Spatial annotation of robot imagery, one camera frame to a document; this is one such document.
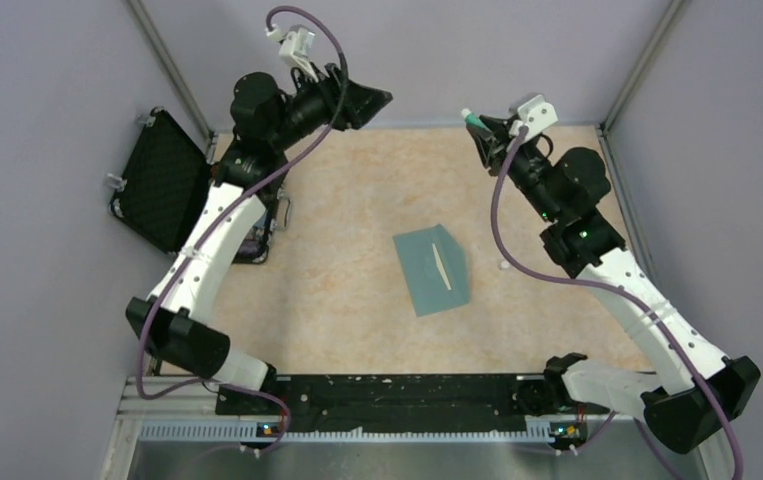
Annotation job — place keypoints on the black poker chip case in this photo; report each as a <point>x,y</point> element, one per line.
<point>162,190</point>

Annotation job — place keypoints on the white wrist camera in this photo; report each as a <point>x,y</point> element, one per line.
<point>294,48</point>
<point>531,115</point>

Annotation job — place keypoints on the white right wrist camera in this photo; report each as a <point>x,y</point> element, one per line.
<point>531,115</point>

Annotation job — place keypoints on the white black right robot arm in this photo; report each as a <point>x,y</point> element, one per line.
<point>619,278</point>

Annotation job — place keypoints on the aluminium front frame rail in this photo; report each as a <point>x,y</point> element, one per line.
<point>167,428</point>

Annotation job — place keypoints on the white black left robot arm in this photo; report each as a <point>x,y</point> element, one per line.
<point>172,322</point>

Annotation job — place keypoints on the beige letter paper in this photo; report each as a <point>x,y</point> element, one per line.
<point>439,263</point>

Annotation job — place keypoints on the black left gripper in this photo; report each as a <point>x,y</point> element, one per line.
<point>350,104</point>

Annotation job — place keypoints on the green white glue stick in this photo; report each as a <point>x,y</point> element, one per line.
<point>471,119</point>

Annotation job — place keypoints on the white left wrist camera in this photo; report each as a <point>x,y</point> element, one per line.
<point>294,48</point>

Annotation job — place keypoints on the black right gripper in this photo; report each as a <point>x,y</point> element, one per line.
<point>492,142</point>

